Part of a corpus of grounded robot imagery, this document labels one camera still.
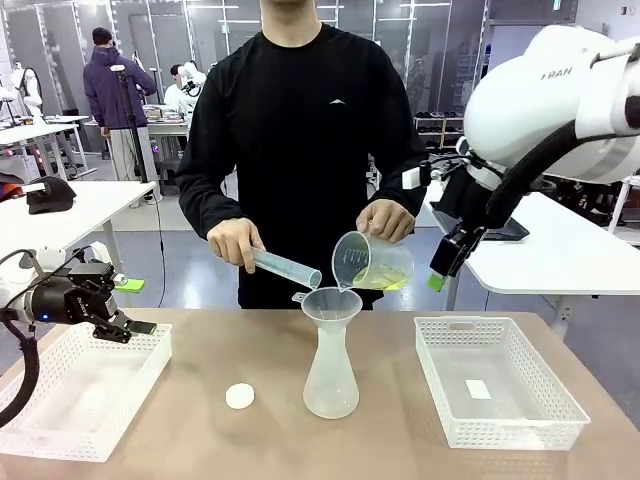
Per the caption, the person's left hand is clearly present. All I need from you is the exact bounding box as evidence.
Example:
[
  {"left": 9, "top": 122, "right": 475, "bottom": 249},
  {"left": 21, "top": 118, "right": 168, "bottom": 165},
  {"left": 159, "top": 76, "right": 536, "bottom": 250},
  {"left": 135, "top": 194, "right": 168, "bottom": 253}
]
[{"left": 356, "top": 198, "right": 417, "bottom": 245}]

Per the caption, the white paper label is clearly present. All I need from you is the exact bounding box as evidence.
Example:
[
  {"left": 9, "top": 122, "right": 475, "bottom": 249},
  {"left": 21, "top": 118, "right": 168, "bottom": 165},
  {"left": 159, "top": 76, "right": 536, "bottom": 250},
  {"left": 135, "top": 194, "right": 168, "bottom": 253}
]
[{"left": 464, "top": 378, "right": 493, "bottom": 401}]

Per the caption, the white round flask cap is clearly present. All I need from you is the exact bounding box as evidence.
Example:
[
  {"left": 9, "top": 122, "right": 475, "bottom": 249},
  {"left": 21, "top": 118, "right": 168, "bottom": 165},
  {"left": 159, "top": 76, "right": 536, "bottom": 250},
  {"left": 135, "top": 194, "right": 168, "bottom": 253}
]
[{"left": 224, "top": 382, "right": 256, "bottom": 412}]

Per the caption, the black baseball cap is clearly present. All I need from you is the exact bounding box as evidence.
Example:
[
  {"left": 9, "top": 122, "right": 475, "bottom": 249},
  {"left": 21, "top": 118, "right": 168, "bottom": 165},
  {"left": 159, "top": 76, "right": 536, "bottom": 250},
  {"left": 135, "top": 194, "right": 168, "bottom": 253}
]
[{"left": 25, "top": 175, "right": 78, "bottom": 216}]

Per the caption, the translucent plastic funnel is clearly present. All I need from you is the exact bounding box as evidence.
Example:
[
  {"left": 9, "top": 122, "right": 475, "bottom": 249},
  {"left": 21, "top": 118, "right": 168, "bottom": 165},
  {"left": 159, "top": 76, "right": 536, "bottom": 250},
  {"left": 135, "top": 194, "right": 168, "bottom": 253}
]
[{"left": 290, "top": 285, "right": 363, "bottom": 322}]

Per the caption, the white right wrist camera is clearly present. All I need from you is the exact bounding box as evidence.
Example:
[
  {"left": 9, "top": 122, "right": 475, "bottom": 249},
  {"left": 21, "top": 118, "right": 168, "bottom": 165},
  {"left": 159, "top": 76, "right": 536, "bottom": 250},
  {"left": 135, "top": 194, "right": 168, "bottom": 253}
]
[{"left": 400, "top": 166, "right": 427, "bottom": 191}]

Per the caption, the translucent plastic conical flask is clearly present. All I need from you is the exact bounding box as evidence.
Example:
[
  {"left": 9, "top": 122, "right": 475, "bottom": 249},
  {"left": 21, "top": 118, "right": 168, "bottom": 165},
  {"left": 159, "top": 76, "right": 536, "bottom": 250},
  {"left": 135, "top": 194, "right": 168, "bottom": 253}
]
[{"left": 302, "top": 313, "right": 361, "bottom": 421}]

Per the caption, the person's right forearm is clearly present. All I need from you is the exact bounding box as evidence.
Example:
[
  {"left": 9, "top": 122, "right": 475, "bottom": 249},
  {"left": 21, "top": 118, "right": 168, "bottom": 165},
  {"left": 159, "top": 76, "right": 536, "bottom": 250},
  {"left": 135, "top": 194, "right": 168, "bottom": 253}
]
[{"left": 175, "top": 184, "right": 252, "bottom": 242}]

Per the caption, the person in white shirt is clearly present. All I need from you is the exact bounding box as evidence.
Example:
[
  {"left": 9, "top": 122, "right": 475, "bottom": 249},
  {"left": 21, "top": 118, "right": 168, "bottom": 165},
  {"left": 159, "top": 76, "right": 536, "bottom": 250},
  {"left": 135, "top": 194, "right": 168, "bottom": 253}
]
[{"left": 163, "top": 63, "right": 200, "bottom": 115}]

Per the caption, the white rectangular table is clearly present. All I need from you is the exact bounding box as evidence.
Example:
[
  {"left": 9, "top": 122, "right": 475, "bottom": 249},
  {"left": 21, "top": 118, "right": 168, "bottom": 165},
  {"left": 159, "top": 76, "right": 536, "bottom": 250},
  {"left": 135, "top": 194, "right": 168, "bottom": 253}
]
[{"left": 0, "top": 180, "right": 159, "bottom": 274}]

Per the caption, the person's right hand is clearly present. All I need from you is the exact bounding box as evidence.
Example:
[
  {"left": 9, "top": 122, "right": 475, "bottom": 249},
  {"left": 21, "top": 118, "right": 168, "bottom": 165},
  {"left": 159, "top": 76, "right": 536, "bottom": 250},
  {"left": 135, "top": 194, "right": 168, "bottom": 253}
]
[{"left": 206, "top": 216, "right": 267, "bottom": 275}]

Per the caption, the white background workbench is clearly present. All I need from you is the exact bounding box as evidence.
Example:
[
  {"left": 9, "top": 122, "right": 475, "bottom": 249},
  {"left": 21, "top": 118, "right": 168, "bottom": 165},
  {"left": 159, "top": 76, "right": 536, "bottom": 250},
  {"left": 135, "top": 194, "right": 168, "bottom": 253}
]
[{"left": 0, "top": 121, "right": 90, "bottom": 182}]

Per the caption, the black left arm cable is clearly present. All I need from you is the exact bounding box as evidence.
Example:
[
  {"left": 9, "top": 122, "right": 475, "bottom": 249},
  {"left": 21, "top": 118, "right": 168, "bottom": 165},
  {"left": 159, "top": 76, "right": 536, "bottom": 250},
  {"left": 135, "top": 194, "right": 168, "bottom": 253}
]
[{"left": 0, "top": 248, "right": 96, "bottom": 430}]

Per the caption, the person in black clothes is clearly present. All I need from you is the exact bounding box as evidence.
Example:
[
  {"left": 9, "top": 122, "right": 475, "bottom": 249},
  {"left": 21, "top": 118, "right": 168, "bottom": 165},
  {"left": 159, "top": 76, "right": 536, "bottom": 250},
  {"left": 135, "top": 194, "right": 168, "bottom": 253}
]
[{"left": 174, "top": 0, "right": 432, "bottom": 312}]

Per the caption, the person's left forearm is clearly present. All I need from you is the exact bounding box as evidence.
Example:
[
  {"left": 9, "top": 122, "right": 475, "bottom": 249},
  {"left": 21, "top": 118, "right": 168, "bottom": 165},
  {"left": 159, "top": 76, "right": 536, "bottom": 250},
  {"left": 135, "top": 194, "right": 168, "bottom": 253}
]
[{"left": 388, "top": 162, "right": 432, "bottom": 227}]

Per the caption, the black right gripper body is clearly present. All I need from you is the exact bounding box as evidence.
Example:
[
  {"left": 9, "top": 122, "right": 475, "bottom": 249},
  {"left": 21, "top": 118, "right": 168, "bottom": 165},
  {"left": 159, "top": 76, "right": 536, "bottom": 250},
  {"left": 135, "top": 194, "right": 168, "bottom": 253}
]
[{"left": 438, "top": 166, "right": 502, "bottom": 237}]

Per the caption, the black tripod stand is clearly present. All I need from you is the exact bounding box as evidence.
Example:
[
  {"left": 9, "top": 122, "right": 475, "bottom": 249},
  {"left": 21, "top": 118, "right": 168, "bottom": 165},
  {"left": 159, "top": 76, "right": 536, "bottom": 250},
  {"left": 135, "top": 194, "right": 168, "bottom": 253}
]
[{"left": 109, "top": 63, "right": 152, "bottom": 184}]

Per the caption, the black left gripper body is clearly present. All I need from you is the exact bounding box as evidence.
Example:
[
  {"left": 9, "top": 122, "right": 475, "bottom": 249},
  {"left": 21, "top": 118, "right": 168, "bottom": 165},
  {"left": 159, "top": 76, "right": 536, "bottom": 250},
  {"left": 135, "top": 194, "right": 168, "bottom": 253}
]
[{"left": 21, "top": 261, "right": 120, "bottom": 326}]

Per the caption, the white perforated plastic basket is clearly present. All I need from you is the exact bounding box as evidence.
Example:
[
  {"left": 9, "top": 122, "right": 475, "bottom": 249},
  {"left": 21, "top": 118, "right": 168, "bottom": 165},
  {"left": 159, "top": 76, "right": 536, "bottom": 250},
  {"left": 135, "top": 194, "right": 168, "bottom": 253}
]
[
  {"left": 0, "top": 322, "right": 174, "bottom": 463},
  {"left": 413, "top": 315, "right": 592, "bottom": 451}
]

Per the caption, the shoe rack with shoes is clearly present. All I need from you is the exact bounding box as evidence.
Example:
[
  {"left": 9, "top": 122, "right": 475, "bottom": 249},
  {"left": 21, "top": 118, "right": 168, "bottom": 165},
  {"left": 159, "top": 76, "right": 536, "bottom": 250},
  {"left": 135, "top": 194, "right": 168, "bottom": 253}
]
[{"left": 413, "top": 111, "right": 467, "bottom": 152}]

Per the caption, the clear measuring beaker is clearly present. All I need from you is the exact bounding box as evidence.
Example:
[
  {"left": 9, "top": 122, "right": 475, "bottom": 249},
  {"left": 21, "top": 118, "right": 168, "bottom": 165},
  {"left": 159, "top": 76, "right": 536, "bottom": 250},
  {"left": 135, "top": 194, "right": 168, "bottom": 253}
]
[{"left": 331, "top": 230, "right": 416, "bottom": 293}]

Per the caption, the clear graduated cylinder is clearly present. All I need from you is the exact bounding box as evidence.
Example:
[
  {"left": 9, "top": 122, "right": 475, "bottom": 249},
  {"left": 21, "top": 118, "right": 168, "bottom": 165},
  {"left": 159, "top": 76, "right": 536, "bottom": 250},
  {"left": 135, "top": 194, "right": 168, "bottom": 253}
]
[{"left": 249, "top": 245, "right": 324, "bottom": 290}]

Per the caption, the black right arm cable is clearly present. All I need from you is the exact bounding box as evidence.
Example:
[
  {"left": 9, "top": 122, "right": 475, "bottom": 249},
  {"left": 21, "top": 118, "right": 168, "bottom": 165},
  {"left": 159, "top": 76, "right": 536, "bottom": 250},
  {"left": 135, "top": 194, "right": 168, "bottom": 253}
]
[{"left": 483, "top": 116, "right": 584, "bottom": 232}]

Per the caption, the person in purple jacket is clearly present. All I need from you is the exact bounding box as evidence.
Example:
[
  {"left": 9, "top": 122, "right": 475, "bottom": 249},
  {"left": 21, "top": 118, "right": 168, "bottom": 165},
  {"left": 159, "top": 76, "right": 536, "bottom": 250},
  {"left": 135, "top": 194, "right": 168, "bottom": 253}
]
[{"left": 81, "top": 26, "right": 159, "bottom": 182}]

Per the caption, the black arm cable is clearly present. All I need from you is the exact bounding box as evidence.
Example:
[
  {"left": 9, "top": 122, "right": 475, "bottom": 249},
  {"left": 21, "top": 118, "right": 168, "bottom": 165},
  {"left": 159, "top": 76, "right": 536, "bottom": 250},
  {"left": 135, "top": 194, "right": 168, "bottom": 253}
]
[
  {"left": 0, "top": 248, "right": 96, "bottom": 430},
  {"left": 483, "top": 116, "right": 584, "bottom": 232}
]

